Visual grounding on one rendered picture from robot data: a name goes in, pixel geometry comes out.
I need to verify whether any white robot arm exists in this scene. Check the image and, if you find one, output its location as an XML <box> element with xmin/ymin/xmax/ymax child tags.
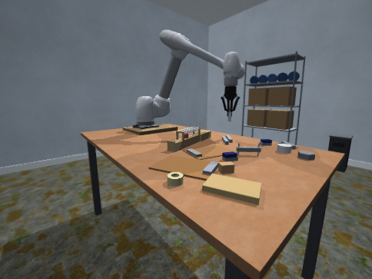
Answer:
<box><xmin>133</xmin><ymin>30</ymin><xmax>245</xmax><ymax>129</ymax></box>

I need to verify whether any grey cylinder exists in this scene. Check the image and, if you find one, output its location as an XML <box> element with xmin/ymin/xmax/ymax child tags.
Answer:
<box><xmin>277</xmin><ymin>144</ymin><xmax>292</xmax><ymax>154</ymax></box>

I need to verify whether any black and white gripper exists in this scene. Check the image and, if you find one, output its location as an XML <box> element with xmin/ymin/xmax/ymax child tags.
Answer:
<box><xmin>221</xmin><ymin>86</ymin><xmax>240</xmax><ymax>121</ymax></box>

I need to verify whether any grey square stick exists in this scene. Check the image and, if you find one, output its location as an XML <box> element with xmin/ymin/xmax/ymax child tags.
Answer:
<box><xmin>222</xmin><ymin>136</ymin><xmax>229</xmax><ymax>144</ymax></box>
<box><xmin>225</xmin><ymin>135</ymin><xmax>233</xmax><ymax>143</ymax></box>

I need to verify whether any beige tape roll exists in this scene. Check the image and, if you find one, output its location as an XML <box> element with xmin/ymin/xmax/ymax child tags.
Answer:
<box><xmin>168</xmin><ymin>172</ymin><xmax>184</xmax><ymax>187</ymax></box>

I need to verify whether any grey bar with pegs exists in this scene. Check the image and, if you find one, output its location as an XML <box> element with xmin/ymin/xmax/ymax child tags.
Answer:
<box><xmin>236</xmin><ymin>143</ymin><xmax>261</xmax><ymax>156</ymax></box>
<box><xmin>278</xmin><ymin>141</ymin><xmax>299</xmax><ymax>150</ymax></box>

